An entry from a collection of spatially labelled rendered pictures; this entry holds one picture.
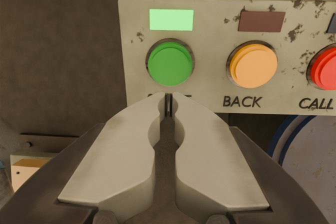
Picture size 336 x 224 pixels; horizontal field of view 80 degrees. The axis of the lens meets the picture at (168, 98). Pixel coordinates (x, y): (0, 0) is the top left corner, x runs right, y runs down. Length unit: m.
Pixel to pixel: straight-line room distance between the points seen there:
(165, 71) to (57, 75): 0.75
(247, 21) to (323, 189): 0.40
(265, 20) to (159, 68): 0.10
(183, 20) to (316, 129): 0.35
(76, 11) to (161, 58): 0.73
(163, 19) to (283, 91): 0.14
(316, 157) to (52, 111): 0.87
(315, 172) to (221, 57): 0.35
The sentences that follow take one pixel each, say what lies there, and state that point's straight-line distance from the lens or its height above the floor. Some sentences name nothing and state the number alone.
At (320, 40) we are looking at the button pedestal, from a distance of 0.23.
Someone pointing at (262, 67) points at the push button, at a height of 0.61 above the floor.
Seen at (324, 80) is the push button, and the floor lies 0.61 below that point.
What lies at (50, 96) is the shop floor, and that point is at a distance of 0.93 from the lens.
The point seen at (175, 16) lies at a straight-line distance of 0.18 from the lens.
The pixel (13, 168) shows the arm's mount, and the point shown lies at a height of 0.17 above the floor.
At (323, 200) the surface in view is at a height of 0.43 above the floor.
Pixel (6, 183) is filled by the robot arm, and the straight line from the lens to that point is 0.68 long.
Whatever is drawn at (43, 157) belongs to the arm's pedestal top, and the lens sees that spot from 0.87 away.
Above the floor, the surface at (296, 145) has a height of 0.43.
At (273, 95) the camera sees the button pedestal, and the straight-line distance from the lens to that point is 0.23.
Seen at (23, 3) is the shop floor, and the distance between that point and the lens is 0.99.
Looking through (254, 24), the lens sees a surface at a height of 0.61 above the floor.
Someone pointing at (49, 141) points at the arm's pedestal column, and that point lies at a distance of 0.96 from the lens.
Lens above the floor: 0.79
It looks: 81 degrees down
